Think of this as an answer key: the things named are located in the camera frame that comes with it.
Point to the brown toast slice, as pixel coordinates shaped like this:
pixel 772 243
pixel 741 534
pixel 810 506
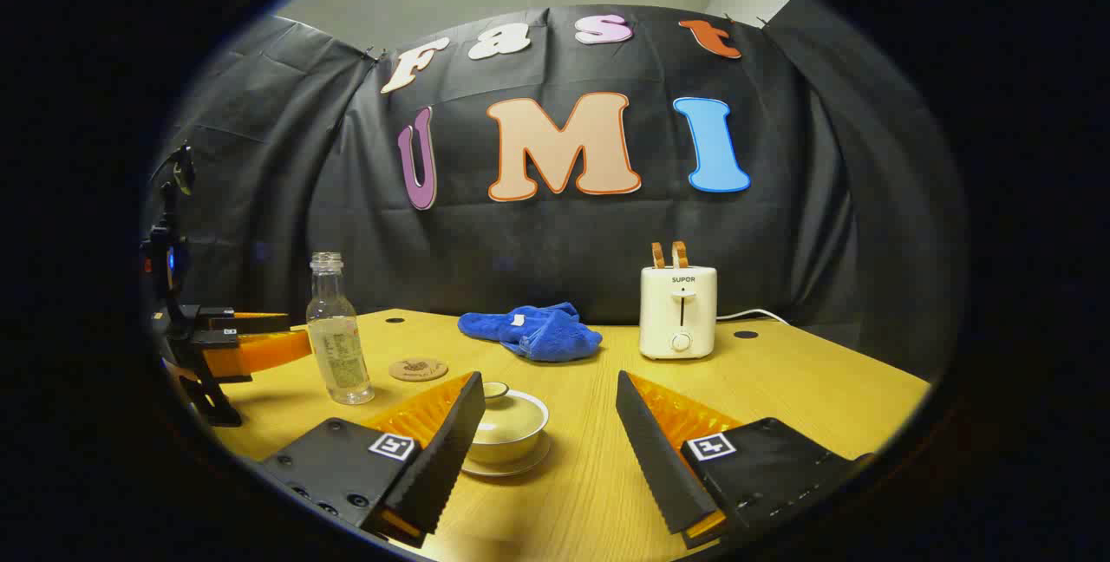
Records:
pixel 658 256
pixel 680 253

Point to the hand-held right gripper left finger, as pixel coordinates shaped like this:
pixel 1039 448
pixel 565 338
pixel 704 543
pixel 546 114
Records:
pixel 447 449

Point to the black backdrop cloth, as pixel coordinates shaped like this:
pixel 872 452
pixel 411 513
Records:
pixel 538 241

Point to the white saucer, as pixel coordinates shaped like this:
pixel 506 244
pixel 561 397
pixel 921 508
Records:
pixel 520 468

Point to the clear glass water bottle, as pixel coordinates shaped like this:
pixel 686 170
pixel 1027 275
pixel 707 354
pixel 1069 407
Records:
pixel 338 345

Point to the round brown coaster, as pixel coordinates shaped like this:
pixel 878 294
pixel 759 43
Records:
pixel 418 369

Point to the white teacup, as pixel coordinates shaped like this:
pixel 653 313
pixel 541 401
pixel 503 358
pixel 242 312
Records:
pixel 512 449

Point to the cream toaster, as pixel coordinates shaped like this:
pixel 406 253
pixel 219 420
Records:
pixel 678 315

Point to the blue towel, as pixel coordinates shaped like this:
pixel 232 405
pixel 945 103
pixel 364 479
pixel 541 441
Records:
pixel 538 332

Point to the white teacup lid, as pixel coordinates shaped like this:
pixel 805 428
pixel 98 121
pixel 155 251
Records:
pixel 507 414

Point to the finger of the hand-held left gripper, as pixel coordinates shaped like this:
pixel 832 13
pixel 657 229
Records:
pixel 260 352
pixel 251 320

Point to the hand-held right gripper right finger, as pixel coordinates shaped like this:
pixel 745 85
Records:
pixel 659 458

